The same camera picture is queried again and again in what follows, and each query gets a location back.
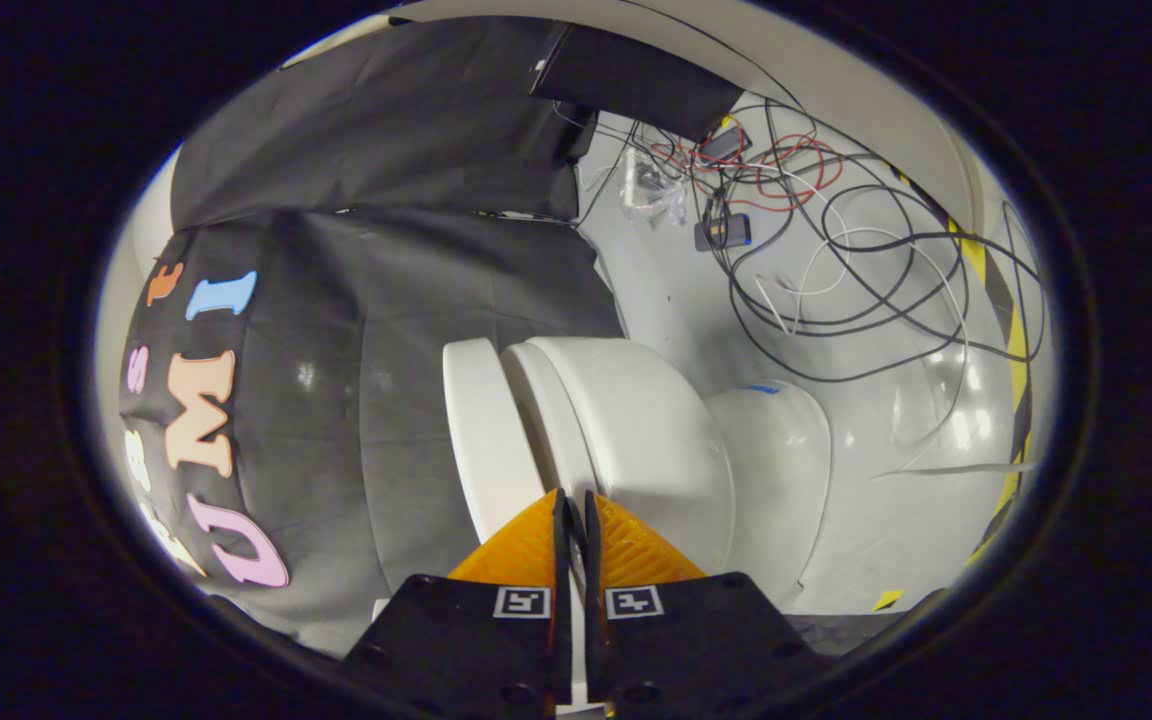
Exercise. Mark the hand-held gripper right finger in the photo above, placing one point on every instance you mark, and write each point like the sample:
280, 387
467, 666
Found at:
594, 600

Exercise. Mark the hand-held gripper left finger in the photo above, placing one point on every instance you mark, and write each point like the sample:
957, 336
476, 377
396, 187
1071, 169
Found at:
560, 600

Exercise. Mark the white toilet lid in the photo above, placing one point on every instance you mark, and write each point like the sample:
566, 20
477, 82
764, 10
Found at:
481, 430

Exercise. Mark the white toilet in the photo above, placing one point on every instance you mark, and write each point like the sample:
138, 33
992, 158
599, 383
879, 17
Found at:
656, 440

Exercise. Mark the white toilet seat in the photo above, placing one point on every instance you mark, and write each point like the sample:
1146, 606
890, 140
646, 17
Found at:
536, 400

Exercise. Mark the black backdrop cloth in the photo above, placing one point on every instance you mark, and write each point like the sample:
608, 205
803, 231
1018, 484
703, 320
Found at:
386, 300

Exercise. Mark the grey and blue small device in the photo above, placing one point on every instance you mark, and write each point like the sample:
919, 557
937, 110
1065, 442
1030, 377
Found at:
724, 231

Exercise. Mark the clear plastic bag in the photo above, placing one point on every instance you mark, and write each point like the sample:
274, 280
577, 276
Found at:
651, 185

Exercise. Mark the small black device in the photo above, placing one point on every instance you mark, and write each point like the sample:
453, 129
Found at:
726, 146

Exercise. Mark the yellow and black hazard tape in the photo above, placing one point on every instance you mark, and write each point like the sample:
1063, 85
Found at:
1019, 350

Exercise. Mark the flat black box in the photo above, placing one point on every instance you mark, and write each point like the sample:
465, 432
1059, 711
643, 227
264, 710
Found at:
636, 75

